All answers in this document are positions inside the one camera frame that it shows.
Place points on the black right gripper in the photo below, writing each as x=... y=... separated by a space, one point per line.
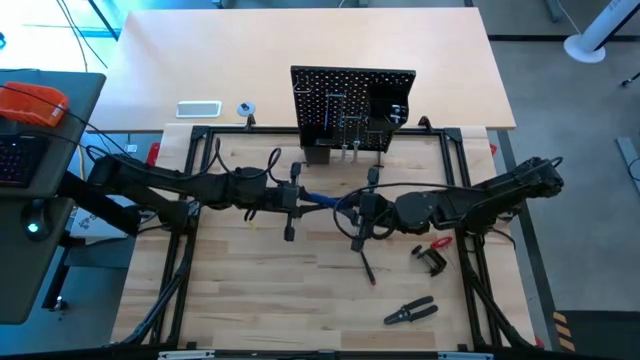
x=372 y=210

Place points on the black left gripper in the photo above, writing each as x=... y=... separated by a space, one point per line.
x=287 y=200

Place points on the black and red screwdriver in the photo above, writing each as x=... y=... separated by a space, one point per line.
x=369 y=270

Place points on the black C-clamp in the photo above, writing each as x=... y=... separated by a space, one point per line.
x=435 y=262

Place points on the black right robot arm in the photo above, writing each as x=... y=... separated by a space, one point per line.
x=475 y=200

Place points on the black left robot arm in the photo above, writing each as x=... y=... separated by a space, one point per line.
x=150 y=177

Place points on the wide black pegboard bin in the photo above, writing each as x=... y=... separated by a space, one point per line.
x=382 y=107

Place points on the grey round disc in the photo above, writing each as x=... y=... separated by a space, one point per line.
x=246 y=109

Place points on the metal loop pegboard hook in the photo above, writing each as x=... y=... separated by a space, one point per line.
x=303 y=90

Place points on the black metal pegboard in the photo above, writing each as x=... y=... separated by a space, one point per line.
x=345 y=82

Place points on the white rectangular device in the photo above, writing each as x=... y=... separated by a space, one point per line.
x=198 y=109

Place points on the red table clamp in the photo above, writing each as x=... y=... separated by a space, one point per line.
x=152 y=155
x=539 y=342
x=493 y=150

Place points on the light wood desk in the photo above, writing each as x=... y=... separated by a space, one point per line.
x=225 y=60

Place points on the small white item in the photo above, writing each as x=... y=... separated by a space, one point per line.
x=132 y=148

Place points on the black diagonal support bar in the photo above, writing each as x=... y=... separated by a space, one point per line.
x=100 y=204

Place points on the white cardboard box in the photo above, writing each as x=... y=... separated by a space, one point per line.
x=90 y=225

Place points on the yellow black hazard tape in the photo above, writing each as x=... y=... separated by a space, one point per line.
x=562 y=330

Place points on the black computer mouse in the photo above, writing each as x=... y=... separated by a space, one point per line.
x=37 y=220

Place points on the white standing fan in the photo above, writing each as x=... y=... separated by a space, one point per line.
x=582 y=50

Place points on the black keyboard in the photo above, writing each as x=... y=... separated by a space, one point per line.
x=20 y=160

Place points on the orange plastic case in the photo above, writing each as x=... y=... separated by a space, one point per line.
x=30 y=105

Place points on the dark grey side desk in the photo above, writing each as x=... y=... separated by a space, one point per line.
x=15 y=275

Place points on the black aluminium table frame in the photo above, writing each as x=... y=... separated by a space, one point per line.
x=250 y=131

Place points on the black frame clamp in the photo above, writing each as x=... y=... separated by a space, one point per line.
x=425 y=124
x=250 y=122

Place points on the silver metal bracket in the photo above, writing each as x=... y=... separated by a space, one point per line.
x=185 y=355
x=465 y=356

